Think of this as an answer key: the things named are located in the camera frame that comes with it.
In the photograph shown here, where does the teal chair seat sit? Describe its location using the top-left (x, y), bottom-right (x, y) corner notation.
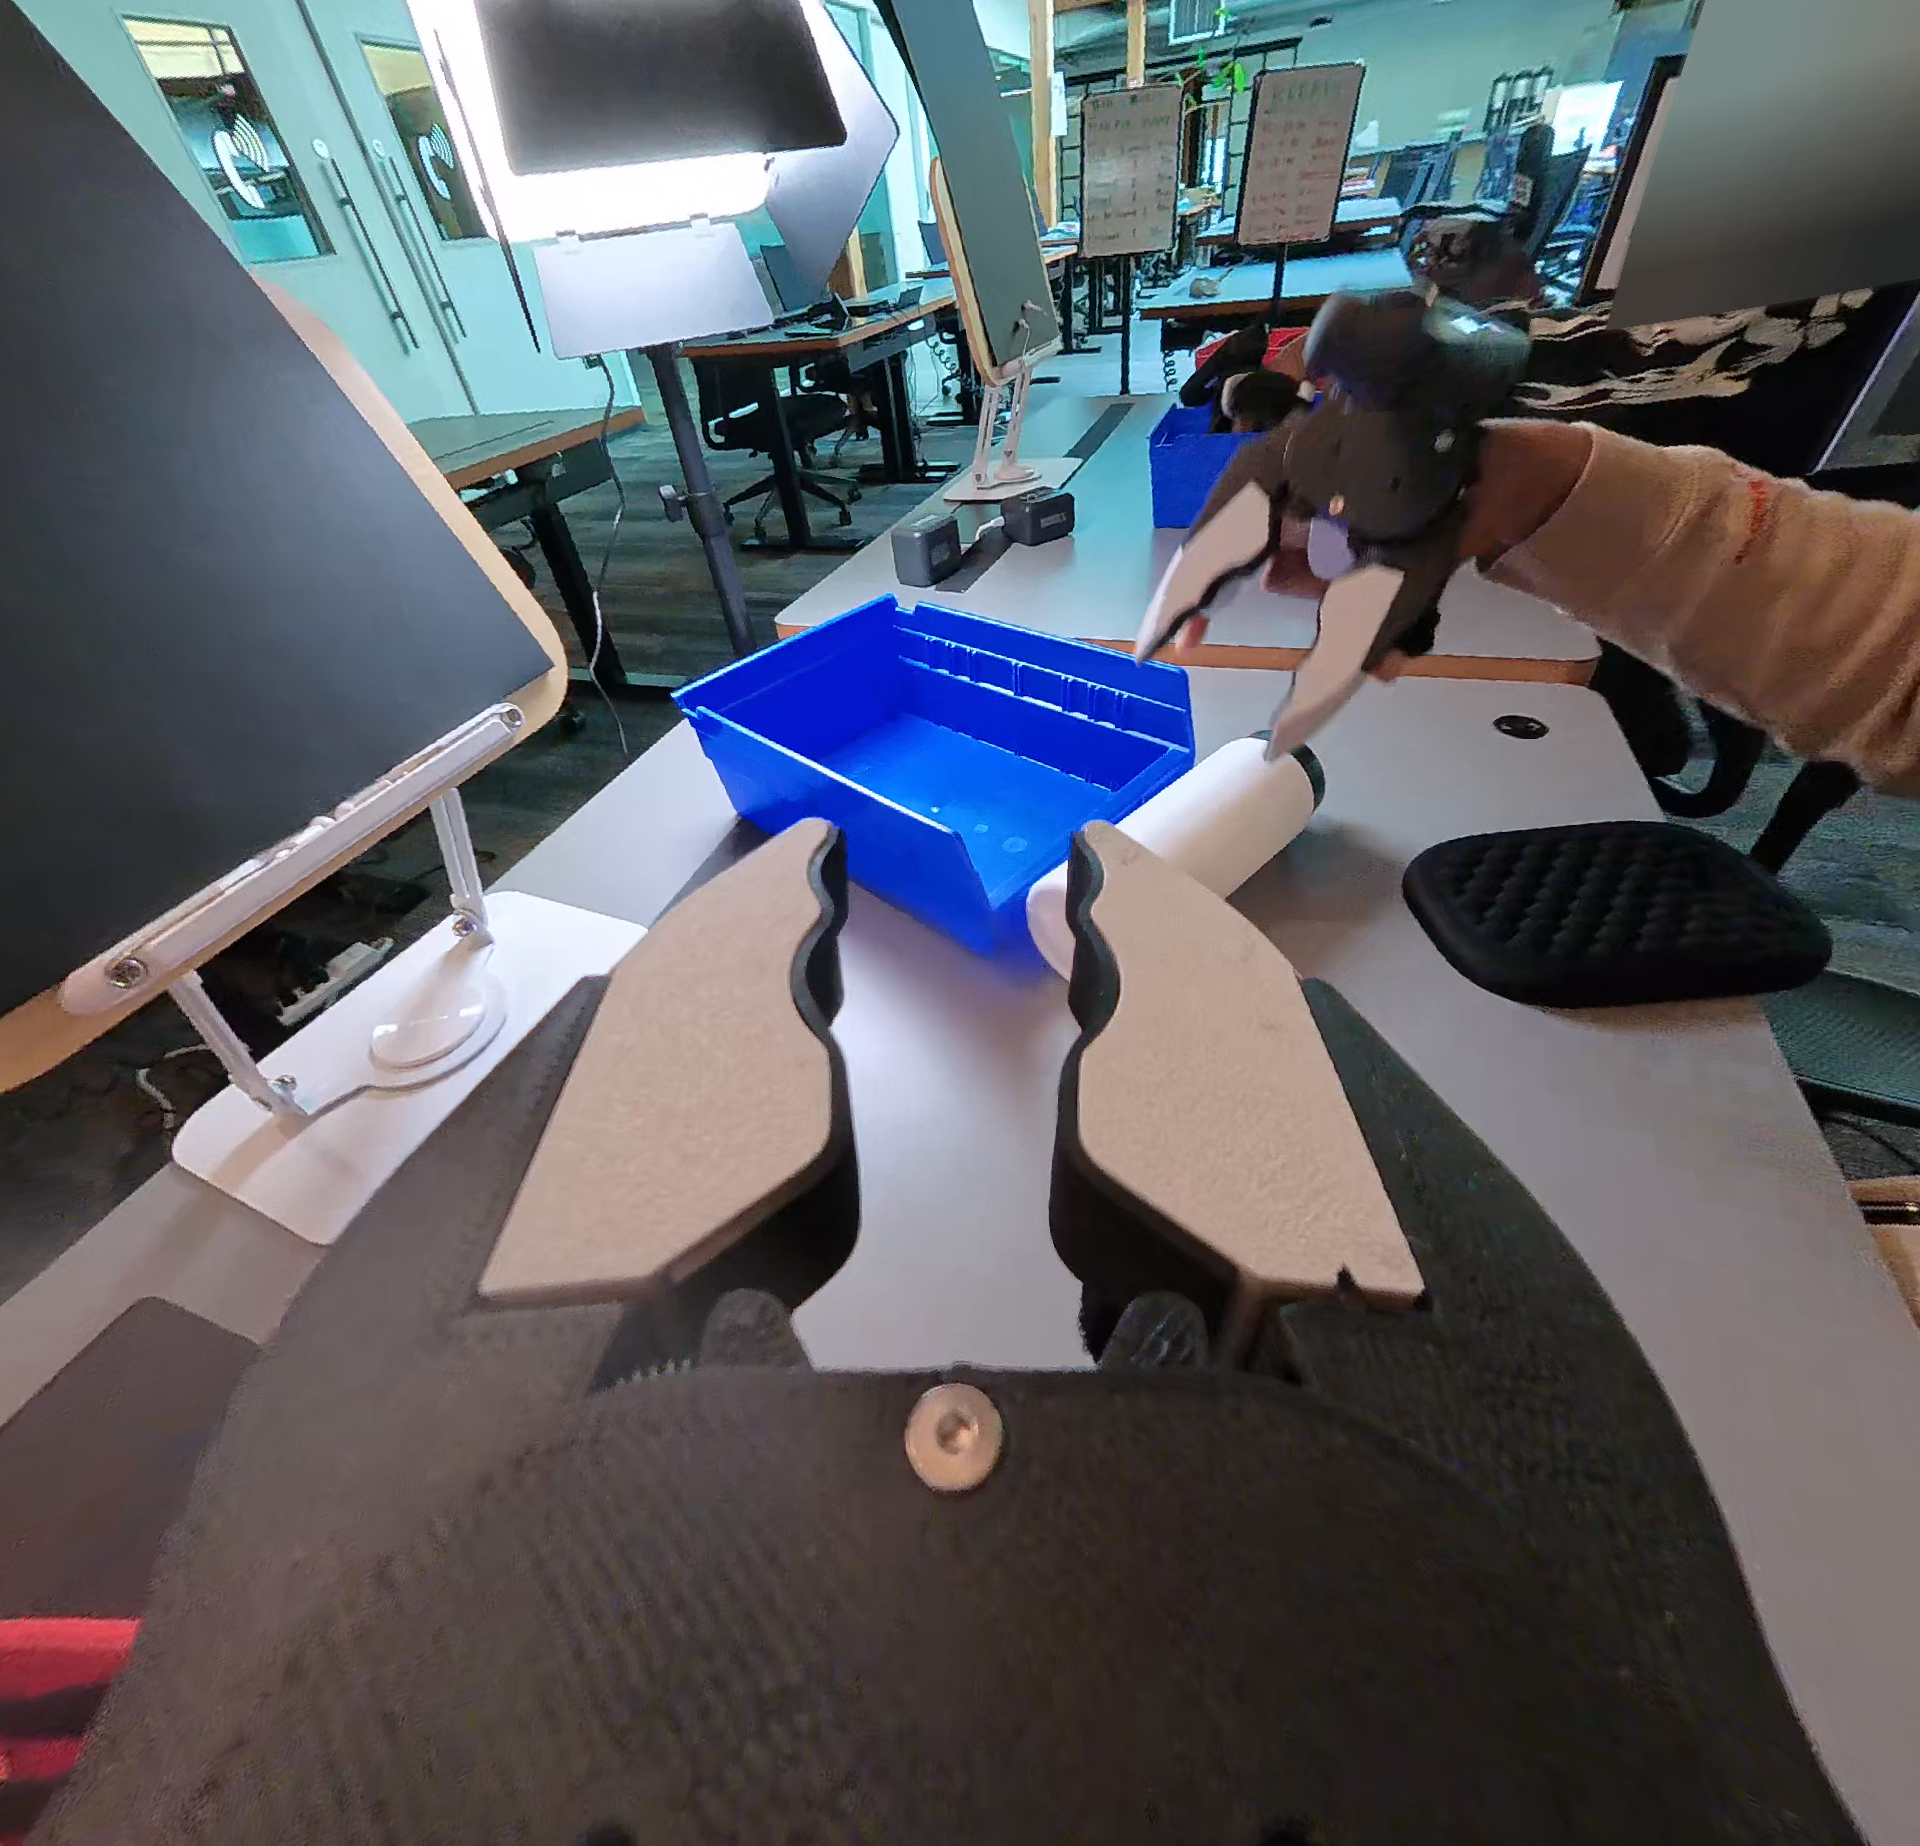
top-left (1758, 974), bottom-right (1920, 1133)

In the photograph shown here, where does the red divided plastic bin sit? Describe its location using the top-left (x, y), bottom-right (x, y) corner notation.
top-left (0, 1614), bottom-right (145, 1790)

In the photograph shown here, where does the black light stand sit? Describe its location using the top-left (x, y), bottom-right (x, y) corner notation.
top-left (642, 344), bottom-right (761, 666)

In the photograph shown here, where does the wooden top desk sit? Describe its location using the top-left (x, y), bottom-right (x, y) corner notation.
top-left (404, 408), bottom-right (647, 696)
top-left (678, 283), bottom-right (962, 529)

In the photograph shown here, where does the black office chair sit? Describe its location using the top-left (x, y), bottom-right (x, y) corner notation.
top-left (695, 360), bottom-right (867, 547)

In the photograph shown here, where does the whiteboard on stand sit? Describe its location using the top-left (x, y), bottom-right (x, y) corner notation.
top-left (1078, 80), bottom-right (1188, 261)
top-left (1230, 59), bottom-right (1369, 250)

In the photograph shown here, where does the blue plastic bin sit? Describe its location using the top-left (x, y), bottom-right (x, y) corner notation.
top-left (1147, 401), bottom-right (1265, 533)
top-left (671, 592), bottom-right (1201, 961)

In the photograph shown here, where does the grey dumbbell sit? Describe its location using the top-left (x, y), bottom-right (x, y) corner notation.
top-left (888, 487), bottom-right (1081, 592)

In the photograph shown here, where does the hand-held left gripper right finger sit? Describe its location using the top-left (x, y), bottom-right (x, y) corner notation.
top-left (1050, 820), bottom-right (1427, 1370)

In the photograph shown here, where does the white water bottle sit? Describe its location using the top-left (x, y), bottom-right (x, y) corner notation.
top-left (1022, 734), bottom-right (1326, 989)

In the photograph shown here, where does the white board stand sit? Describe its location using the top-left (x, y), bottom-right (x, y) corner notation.
top-left (56, 702), bottom-right (651, 1252)

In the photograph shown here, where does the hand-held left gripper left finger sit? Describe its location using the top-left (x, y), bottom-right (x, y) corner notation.
top-left (477, 817), bottom-right (859, 1376)

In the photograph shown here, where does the black textured pad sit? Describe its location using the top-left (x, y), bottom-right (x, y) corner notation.
top-left (1400, 820), bottom-right (1836, 1015)

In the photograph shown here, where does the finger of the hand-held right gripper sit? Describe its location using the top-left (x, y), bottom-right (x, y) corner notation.
top-left (1135, 483), bottom-right (1282, 666)
top-left (1265, 567), bottom-right (1408, 763)

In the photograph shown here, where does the black faced wooden board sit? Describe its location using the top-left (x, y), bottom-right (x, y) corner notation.
top-left (0, 0), bottom-right (572, 1100)
top-left (839, 0), bottom-right (1067, 374)

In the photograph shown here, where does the softbox light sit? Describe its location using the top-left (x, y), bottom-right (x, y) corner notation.
top-left (386, 0), bottom-right (902, 364)

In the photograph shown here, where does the person's right forearm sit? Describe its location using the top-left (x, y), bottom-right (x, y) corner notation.
top-left (1477, 422), bottom-right (1920, 803)

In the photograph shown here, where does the wooden board stand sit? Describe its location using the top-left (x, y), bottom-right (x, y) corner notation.
top-left (942, 360), bottom-right (1083, 507)

